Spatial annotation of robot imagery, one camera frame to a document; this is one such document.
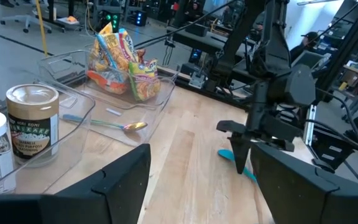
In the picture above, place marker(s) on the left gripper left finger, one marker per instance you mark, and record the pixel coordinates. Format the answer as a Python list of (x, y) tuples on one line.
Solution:
[(113, 193)]

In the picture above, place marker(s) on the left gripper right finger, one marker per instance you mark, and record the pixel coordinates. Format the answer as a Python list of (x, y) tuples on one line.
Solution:
[(291, 193)]

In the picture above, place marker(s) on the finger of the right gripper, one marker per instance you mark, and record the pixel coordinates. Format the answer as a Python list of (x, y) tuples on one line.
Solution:
[(232, 127), (240, 149)]

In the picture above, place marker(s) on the teal plastic spoon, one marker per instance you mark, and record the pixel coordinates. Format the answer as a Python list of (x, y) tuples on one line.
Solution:
[(225, 154)]

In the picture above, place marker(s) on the iridescent rainbow metal spoon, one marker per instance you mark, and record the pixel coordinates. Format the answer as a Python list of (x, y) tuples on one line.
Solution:
[(135, 126)]

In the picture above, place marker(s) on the green lime ramen packet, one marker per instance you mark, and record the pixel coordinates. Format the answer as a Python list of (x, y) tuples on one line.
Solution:
[(145, 82)]

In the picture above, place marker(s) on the tan lid seasoning jar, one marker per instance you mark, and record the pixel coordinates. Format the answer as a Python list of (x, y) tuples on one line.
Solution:
[(33, 124)]

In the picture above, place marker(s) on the orange white ramen packet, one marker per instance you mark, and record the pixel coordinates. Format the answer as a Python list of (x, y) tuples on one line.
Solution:
[(107, 82)]

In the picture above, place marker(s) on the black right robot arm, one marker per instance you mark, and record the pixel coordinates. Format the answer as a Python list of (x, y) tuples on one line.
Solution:
[(272, 46)]

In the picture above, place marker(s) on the clear plastic bin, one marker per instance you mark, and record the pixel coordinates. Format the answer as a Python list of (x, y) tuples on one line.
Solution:
[(129, 138), (166, 90), (79, 124)]

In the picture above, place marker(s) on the person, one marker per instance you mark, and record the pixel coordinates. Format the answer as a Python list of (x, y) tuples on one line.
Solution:
[(303, 46), (194, 9)]

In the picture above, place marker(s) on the computer tower blue light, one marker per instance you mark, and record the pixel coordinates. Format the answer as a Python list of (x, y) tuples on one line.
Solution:
[(140, 18)]

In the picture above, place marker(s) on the computer tower green light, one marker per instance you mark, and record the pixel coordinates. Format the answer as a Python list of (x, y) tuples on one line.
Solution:
[(112, 18)]

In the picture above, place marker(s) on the white office chair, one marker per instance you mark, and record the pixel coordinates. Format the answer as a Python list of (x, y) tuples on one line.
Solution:
[(26, 21)]

